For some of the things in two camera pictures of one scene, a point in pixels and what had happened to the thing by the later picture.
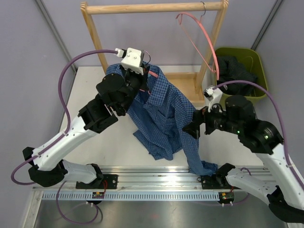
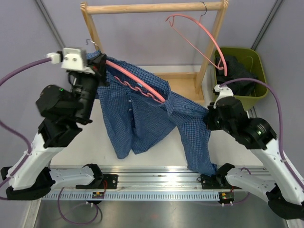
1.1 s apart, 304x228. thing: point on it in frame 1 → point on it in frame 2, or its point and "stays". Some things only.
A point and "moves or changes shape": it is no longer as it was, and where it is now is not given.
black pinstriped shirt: x=231 y=70 stays
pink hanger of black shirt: x=194 y=43 moves or changes shape
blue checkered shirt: x=161 y=114 moves or changes shape
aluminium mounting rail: x=156 y=180 stays
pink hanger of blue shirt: x=152 y=73 → x=161 y=99
